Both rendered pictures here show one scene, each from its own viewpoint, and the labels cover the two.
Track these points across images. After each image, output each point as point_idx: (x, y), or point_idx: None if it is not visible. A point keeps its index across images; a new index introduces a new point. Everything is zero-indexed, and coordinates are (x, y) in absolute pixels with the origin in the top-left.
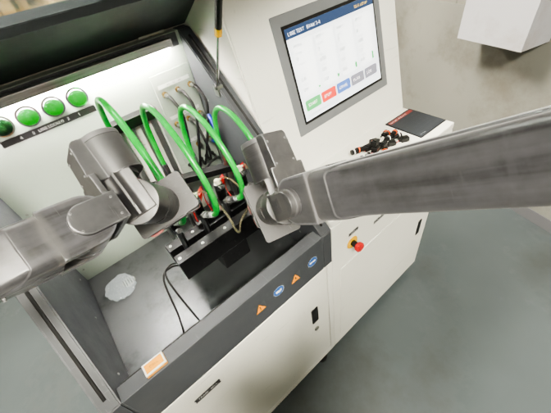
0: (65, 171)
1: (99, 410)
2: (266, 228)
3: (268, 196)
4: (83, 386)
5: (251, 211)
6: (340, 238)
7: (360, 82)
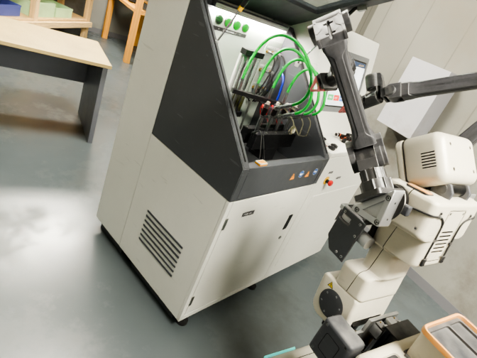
0: None
1: (243, 165)
2: None
3: (380, 88)
4: (239, 149)
5: None
6: (326, 170)
7: None
